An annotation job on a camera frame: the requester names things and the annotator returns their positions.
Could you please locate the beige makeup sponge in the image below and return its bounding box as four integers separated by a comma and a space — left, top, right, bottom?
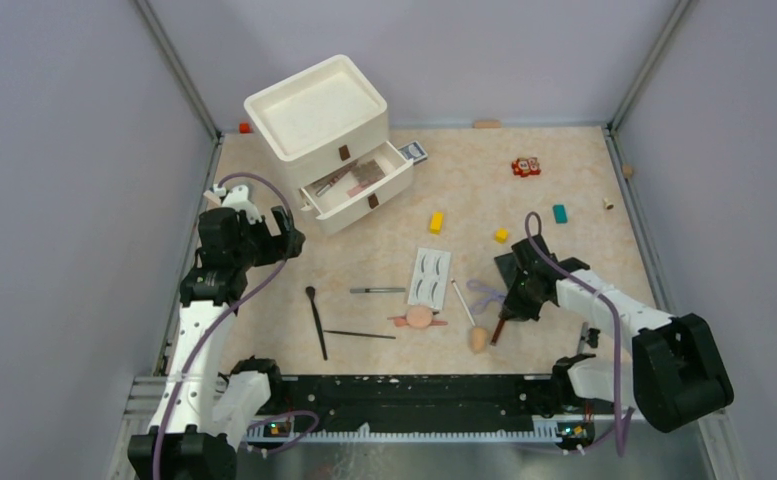
469, 326, 488, 354

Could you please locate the black makeup brush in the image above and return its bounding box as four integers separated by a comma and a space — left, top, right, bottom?
305, 286, 328, 361

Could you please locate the brown eyeshadow palette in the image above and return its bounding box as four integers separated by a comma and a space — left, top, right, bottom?
313, 161, 357, 189

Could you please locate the peach powder puff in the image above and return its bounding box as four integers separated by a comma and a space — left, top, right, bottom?
405, 305, 435, 329

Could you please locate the silver eyeliner pencil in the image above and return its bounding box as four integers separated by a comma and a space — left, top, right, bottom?
349, 287, 406, 294

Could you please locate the pink compact case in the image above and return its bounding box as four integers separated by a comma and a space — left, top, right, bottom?
347, 184, 368, 198

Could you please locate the thin black pencil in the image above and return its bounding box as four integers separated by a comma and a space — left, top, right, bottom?
323, 329, 397, 340

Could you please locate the white plastic drawer organizer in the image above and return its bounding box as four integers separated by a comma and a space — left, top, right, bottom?
243, 54, 414, 235

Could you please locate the silver red lip pencil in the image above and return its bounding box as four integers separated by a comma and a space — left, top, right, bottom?
315, 175, 343, 197

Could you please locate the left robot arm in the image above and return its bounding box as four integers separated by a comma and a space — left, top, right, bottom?
127, 206, 305, 479

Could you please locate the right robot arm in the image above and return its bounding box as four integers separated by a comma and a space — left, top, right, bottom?
494, 235, 735, 433

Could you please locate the dark green building baseplate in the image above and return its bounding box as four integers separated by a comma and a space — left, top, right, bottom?
494, 252, 519, 291

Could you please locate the small yellow cube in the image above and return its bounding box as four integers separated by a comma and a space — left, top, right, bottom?
494, 229, 509, 244

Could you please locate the teal toy block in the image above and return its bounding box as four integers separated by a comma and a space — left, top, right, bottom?
552, 204, 568, 224

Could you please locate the white cosmetic pencil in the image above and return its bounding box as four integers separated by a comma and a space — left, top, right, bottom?
450, 279, 477, 328

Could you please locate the white false eyelash card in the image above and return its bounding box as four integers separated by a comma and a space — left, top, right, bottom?
407, 248, 452, 311

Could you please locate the yellow rectangular toy block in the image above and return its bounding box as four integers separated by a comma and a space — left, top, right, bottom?
429, 211, 445, 235

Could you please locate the blue playing card deck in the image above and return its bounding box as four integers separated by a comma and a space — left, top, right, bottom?
398, 141, 429, 165

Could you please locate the wooden block at wall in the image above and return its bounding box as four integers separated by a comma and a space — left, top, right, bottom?
473, 119, 502, 129

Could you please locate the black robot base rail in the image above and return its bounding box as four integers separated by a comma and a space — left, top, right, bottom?
259, 374, 612, 434

